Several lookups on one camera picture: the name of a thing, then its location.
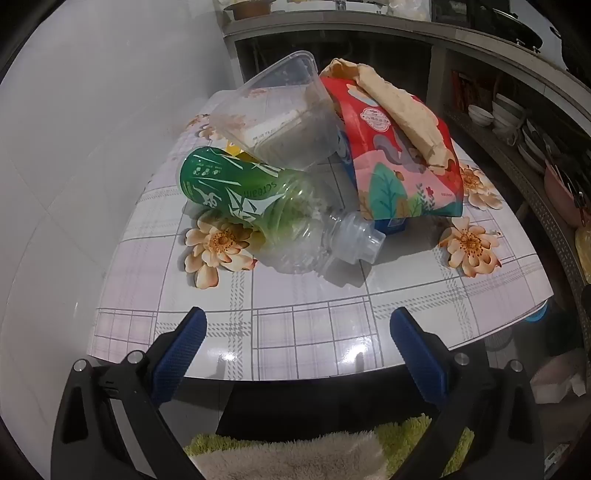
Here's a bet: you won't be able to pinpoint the green and white fluffy rug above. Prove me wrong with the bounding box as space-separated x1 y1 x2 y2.
185 413 476 480

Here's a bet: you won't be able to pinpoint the floral tablecloth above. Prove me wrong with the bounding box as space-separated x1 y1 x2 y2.
92 88 555 381

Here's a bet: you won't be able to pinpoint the red printed snack bag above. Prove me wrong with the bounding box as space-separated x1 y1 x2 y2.
320 76 464 221

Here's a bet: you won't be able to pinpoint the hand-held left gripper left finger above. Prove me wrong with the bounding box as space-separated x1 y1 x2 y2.
51 307 208 480

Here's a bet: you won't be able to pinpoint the blue plastic wastebasket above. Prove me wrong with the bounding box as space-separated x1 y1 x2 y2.
519 298 550 324

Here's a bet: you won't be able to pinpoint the grey fan grille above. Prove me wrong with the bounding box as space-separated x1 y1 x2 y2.
485 325 515 354

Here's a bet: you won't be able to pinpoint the clear plastic food container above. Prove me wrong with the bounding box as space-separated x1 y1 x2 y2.
209 51 345 172

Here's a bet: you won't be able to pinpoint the black wok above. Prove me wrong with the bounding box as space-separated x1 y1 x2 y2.
471 0 546 51

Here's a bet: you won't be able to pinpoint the white plastic bag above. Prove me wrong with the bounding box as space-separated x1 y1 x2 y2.
531 355 587 404

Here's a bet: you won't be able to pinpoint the stack of white bowls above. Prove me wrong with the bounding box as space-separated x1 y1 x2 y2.
492 93 527 139

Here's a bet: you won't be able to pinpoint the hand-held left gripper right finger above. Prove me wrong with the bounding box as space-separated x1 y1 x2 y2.
389 307 552 480

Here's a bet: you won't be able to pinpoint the green label plastic bottle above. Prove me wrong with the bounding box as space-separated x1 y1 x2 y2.
178 146 387 275

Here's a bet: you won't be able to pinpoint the red packets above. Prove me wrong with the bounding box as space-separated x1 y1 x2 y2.
450 69 481 112

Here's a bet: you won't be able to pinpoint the small white bowl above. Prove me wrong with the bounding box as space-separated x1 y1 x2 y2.
468 105 494 127

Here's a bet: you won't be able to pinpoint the pink plastic basin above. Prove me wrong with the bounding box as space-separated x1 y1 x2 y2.
544 159 589 229

